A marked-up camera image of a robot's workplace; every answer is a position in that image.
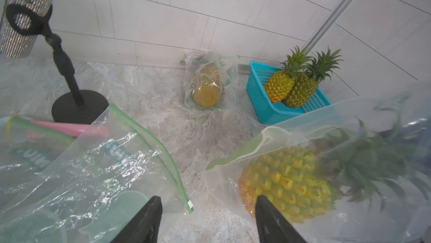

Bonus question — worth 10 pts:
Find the orange pineapple zip bag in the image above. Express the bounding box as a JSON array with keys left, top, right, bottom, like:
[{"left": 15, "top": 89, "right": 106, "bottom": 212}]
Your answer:
[{"left": 1, "top": 104, "right": 194, "bottom": 243}]

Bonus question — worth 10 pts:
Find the black microphone stand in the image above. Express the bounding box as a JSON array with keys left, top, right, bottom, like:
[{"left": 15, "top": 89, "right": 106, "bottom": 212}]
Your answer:
[{"left": 6, "top": 4, "right": 109, "bottom": 124}]

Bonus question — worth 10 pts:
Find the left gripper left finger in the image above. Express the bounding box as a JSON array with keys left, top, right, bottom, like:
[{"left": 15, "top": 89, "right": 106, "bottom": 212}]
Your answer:
[{"left": 111, "top": 196, "right": 163, "bottom": 243}]

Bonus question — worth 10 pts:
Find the yellow pineapple zip bag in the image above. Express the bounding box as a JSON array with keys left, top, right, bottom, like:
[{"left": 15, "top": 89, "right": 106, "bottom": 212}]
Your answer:
[{"left": 202, "top": 82, "right": 431, "bottom": 243}]

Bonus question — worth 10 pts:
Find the bagged pineapple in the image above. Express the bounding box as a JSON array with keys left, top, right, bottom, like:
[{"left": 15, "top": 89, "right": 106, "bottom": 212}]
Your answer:
[{"left": 191, "top": 63, "right": 223, "bottom": 109}]

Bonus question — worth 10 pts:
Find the orange pineapple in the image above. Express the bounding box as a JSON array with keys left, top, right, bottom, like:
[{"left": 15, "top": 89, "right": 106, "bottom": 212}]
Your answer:
[{"left": 264, "top": 46, "right": 311, "bottom": 103}]

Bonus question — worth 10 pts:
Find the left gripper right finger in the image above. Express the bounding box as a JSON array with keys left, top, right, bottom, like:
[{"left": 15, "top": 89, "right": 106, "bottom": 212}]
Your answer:
[{"left": 255, "top": 195, "right": 306, "bottom": 243}]

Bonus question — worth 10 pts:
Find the zip-top bag green pineapple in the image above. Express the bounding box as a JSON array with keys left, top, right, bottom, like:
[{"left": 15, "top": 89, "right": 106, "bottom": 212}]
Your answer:
[{"left": 1, "top": 117, "right": 75, "bottom": 208}]

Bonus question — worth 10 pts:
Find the teal plastic basket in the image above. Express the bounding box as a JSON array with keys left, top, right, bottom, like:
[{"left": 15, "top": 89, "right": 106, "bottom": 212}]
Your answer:
[{"left": 246, "top": 61, "right": 331, "bottom": 125}]

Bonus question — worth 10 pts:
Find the glitter silver microphone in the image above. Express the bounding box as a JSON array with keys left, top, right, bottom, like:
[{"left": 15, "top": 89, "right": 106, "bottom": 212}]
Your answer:
[{"left": 1, "top": 0, "right": 53, "bottom": 58}]

